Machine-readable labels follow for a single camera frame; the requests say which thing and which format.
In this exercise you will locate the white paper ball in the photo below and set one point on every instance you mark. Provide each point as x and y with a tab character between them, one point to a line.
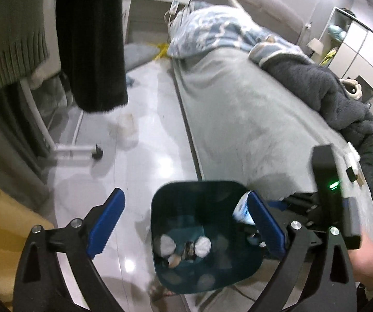
167	245
203	247

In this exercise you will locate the yellow-green cloth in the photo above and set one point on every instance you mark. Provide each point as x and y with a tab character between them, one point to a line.
330	55

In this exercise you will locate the yellow curtain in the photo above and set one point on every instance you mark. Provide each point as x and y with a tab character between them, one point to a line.
4	227

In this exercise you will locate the dark teal trash bin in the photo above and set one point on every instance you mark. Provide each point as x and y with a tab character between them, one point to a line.
186	201

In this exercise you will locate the teal plush toy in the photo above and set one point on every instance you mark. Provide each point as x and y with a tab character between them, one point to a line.
337	32

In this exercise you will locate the person's right forearm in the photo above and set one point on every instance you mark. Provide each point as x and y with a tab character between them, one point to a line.
368	260

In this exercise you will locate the white pillow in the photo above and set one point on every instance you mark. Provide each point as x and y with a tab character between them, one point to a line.
235	2

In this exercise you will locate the dark board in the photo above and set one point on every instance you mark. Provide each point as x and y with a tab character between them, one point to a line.
368	87

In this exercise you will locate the grey-green knit sweater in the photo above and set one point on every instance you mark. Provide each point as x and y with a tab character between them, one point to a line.
14	39

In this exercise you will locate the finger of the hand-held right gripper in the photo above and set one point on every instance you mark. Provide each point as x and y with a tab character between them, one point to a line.
254	239
279	204

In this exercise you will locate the white vanity table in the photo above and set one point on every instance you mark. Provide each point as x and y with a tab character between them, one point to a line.
153	9

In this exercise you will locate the plush pet bed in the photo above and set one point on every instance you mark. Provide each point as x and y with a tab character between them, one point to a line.
352	87

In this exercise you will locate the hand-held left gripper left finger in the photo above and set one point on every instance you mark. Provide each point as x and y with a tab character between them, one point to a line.
106	224

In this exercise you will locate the black hanging garment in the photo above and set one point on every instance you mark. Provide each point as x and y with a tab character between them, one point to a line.
92	39

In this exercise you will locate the white clothes rack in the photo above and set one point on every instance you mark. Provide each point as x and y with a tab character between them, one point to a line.
40	113

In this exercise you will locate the blue patterned duvet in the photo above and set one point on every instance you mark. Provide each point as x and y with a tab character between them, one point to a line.
212	29

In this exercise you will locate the bedside table lamp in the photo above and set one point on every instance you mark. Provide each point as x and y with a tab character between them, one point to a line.
315	45

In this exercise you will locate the white and grey wardrobe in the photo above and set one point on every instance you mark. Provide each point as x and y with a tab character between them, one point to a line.
365	45

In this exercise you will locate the dark grey fleece blanket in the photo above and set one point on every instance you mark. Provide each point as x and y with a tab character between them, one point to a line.
336	87

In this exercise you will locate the dark grey curtain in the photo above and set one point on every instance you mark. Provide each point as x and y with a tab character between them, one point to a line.
4	136

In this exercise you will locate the grey floor rug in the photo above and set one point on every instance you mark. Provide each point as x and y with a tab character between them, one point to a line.
140	55

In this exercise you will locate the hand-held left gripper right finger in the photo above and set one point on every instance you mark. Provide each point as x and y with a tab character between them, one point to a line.
266	226

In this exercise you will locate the bed with grey sheet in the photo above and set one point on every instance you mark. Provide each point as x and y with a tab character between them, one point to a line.
245	120

